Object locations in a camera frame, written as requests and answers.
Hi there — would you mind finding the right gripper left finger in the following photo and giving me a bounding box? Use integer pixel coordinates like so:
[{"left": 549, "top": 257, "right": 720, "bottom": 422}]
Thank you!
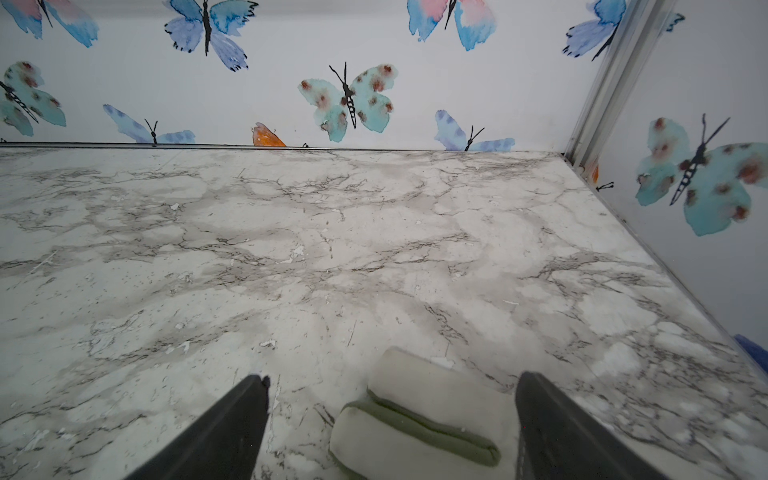
[{"left": 128, "top": 375, "right": 271, "bottom": 479}]

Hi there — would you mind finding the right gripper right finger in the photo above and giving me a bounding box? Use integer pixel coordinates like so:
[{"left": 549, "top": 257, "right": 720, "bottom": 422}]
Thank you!
[{"left": 515, "top": 371, "right": 666, "bottom": 479}]

